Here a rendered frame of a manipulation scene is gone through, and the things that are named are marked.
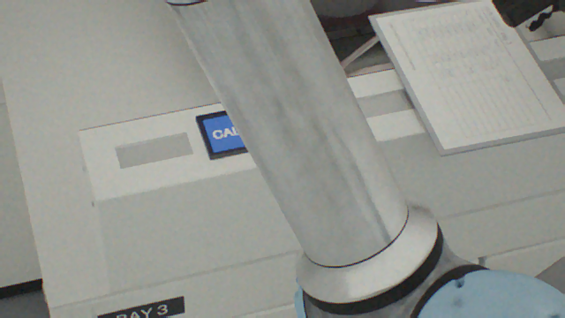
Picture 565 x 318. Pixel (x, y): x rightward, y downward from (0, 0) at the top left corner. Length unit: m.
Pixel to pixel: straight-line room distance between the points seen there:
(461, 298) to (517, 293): 0.04
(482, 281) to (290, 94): 0.19
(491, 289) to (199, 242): 0.41
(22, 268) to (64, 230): 0.88
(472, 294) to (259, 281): 0.44
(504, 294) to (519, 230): 0.52
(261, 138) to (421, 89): 0.39
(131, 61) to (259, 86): 0.65
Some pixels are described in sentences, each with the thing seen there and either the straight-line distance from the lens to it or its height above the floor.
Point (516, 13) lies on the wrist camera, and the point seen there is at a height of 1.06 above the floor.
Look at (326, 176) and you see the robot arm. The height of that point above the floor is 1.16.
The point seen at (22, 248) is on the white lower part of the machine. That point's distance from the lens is 2.04.
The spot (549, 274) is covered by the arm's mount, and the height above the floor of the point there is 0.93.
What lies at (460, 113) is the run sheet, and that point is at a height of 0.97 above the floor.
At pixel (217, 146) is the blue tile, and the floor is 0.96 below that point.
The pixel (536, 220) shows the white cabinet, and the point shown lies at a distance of 1.29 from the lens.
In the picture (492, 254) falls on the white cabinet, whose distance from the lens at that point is 1.32.
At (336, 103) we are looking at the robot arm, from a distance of 0.77.
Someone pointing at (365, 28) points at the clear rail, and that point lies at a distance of 1.30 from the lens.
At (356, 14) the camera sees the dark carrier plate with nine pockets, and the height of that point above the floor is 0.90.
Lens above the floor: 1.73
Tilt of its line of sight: 47 degrees down
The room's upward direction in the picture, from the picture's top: 2 degrees clockwise
